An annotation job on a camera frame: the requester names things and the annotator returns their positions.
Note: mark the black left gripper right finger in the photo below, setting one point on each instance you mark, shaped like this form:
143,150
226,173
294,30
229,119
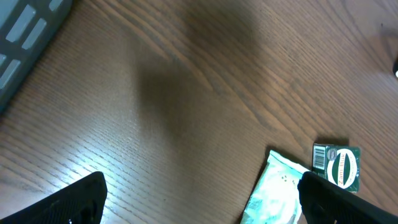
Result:
324,202

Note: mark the light green candy packet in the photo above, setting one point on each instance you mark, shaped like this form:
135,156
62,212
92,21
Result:
275,198

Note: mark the black round logo packet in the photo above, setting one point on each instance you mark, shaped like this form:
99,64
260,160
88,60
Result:
340,165

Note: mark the grey plastic mesh basket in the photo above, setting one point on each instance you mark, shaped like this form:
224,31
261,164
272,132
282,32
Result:
27,26

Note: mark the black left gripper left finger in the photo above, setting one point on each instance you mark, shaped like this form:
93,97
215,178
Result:
80,202

